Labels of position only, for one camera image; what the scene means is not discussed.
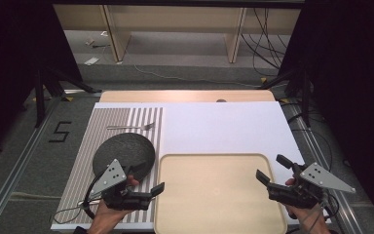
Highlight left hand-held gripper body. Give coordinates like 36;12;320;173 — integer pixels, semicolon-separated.
90;158;154;212

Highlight bundle of black cables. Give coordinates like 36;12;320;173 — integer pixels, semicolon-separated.
241;7;290;78

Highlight black tripod stand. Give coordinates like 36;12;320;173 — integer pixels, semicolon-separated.
258;62;315;129
32;62;103;129

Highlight black curtain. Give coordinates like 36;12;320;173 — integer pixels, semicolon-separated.
0;0;84;157
277;0;374;225

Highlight white board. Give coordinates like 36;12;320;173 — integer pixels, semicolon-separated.
50;100;307;232

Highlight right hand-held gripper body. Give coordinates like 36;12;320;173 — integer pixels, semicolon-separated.
267;162;357;210

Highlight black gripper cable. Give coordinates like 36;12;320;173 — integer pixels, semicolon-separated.
318;189;341;220
83;171;109;220

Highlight person's right hand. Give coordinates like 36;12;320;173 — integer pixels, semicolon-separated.
284;176;333;234

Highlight person's left hand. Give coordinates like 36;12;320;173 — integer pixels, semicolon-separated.
87;175;141;234

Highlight beige tray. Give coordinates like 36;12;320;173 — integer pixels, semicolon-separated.
152;152;288;234

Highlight silver fork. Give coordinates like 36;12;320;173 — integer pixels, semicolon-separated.
105;121;157;132

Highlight dark round plate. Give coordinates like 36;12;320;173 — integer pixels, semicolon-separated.
92;132;157;183

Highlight metal floor rail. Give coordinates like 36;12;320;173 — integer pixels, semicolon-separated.
0;96;66;234
283;98;366;234

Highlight grey striped placemat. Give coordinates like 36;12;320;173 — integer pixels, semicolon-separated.
51;106;165;226

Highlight thin grey gripper cable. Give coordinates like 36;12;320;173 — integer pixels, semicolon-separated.
53;198;102;226

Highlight light wooden shelf unit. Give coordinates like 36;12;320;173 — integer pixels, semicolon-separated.
52;3;304;64

